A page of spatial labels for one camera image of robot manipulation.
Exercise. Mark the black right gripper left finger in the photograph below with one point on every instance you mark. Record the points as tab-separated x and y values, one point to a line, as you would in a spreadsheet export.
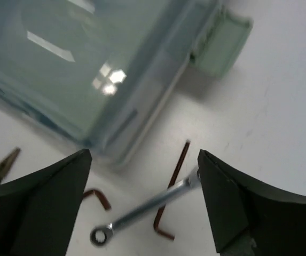
38	211

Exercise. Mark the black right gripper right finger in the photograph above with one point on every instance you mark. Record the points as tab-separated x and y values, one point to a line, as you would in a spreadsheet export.
248	216

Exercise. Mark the large silver ratchet wrench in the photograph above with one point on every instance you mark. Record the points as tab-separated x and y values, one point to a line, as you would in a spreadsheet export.
101	235

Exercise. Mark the green toolbox with clear lid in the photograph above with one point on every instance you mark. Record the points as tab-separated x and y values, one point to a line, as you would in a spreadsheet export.
95	74

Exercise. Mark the long brown hex key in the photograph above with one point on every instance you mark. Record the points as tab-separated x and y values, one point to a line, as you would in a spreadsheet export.
101	197

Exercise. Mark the brown hex key right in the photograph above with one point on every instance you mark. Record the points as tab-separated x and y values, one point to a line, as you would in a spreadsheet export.
172	181

